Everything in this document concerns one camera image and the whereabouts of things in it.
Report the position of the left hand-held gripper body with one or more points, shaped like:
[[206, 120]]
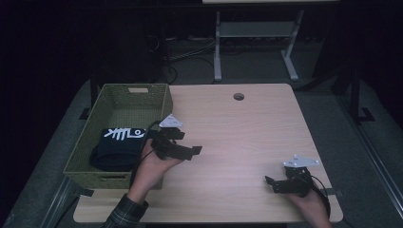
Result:
[[166, 142]]

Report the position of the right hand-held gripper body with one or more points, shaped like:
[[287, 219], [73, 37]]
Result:
[[297, 182]]

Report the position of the dark navy garment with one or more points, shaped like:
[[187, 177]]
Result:
[[114, 155]]

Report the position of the green woven basket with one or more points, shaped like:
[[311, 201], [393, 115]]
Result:
[[126, 101]]

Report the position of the person's right hand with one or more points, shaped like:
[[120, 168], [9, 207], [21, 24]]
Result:
[[312, 210]]

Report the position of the person's left hand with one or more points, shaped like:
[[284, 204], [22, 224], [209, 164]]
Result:
[[152, 174]]

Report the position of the round table grommet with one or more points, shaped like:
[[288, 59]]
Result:
[[238, 96]]

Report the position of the white metal stand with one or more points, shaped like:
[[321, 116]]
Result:
[[253, 29]]

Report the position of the black metal post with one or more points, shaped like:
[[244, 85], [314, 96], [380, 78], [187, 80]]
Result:
[[94, 91], [355, 95]]

